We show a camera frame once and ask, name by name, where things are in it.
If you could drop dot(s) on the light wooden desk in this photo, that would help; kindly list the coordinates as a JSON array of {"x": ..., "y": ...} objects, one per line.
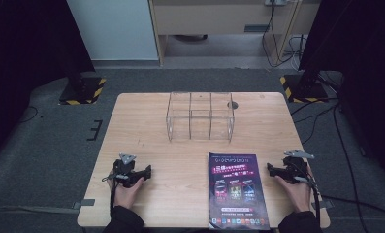
[{"x": 219, "y": 19}]

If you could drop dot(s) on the striped black stand base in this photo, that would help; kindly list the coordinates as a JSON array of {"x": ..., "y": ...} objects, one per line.
[
  {"x": 304, "y": 90},
  {"x": 83, "y": 92}
]

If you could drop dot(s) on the white power strip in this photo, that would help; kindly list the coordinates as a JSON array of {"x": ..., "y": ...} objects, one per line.
[{"x": 275, "y": 2}]

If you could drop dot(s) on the dark curtain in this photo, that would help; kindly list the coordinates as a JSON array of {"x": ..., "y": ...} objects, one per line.
[
  {"x": 364, "y": 64},
  {"x": 25, "y": 48}
]

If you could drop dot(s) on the person's left hand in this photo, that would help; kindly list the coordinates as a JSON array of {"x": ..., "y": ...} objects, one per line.
[{"x": 126, "y": 195}]

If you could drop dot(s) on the dark purple magazine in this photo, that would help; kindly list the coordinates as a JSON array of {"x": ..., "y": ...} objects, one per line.
[{"x": 237, "y": 192}]

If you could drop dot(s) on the grey tape strip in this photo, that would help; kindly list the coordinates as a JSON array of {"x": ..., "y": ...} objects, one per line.
[
  {"x": 84, "y": 203},
  {"x": 324, "y": 204}
]

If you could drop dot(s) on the person's right hand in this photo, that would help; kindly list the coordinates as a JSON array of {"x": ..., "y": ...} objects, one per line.
[{"x": 297, "y": 195}]

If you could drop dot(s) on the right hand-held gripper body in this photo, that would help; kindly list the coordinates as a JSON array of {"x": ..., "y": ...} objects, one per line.
[{"x": 294, "y": 168}]

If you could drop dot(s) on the white panel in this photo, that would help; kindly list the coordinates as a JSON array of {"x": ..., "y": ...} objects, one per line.
[{"x": 112, "y": 29}]

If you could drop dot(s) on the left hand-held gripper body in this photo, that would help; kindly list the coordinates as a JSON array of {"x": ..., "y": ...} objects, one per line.
[{"x": 124, "y": 171}]

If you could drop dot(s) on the round table grommet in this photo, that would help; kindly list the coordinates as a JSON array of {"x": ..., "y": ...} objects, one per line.
[{"x": 232, "y": 105}]

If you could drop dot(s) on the clear acrylic organizer box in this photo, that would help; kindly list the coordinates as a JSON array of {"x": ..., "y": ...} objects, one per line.
[{"x": 199, "y": 118}]

